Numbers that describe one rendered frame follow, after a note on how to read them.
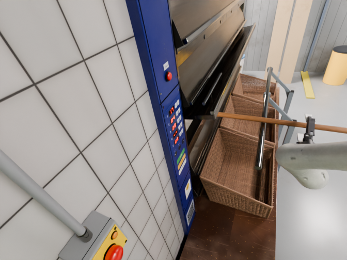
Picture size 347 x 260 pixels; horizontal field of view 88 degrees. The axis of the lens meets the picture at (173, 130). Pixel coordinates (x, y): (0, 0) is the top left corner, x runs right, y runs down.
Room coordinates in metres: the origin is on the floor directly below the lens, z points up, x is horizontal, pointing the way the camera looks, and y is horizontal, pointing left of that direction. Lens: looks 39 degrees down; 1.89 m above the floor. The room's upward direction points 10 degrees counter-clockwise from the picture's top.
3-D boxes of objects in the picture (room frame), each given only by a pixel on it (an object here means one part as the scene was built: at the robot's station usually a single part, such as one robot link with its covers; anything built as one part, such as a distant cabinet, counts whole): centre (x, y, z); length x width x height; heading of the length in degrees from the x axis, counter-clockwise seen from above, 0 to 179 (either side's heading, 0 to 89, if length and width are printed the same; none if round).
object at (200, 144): (1.48, -0.52, 1.02); 1.79 x 0.11 x 0.19; 149
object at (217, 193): (0.85, -0.46, 0.72); 0.56 x 0.49 x 0.28; 150
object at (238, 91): (1.88, -1.07, 0.72); 0.56 x 0.49 x 0.28; 150
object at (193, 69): (1.48, -0.52, 1.54); 1.79 x 0.11 x 0.19; 149
